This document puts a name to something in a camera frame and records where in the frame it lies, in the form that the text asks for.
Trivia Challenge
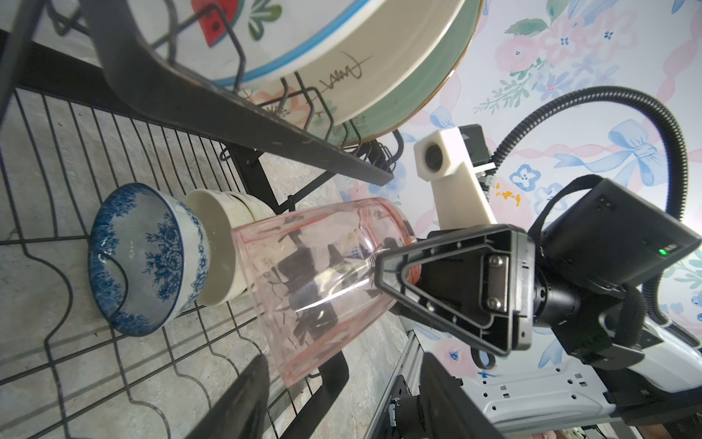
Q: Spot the cream plate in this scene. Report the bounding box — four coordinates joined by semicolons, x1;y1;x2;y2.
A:
239;0;484;127

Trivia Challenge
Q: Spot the pink transparent cup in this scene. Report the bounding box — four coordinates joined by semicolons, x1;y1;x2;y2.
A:
232;198;417;387

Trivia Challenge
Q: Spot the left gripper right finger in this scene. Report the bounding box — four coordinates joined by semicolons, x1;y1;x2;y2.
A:
420;352;504;439

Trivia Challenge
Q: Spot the white plate with blue rim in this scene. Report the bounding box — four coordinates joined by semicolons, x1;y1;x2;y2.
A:
125;0;467;89

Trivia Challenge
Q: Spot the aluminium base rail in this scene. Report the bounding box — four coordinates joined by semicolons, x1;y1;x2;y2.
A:
364;328;467;439

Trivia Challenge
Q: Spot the blue floral bowl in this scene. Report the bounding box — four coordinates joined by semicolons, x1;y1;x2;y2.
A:
88;183;211;338

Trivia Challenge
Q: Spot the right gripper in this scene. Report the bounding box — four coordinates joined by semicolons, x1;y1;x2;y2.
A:
374;224;537;357

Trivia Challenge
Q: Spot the black wire dish rack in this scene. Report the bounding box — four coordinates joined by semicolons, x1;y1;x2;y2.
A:
0;0;407;439

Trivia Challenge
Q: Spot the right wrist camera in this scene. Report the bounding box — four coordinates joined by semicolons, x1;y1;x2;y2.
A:
414;127;497;230

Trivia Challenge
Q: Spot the cream ceramic bowl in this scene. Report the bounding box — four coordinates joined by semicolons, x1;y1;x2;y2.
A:
183;190;275;307

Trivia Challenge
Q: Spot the green plate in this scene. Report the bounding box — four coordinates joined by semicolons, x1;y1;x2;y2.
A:
310;1;486;146

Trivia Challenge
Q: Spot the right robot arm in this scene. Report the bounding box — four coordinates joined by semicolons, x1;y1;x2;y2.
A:
375;175;701;424

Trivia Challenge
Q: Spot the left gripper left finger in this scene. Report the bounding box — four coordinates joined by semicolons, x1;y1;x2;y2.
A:
186;354;269;439

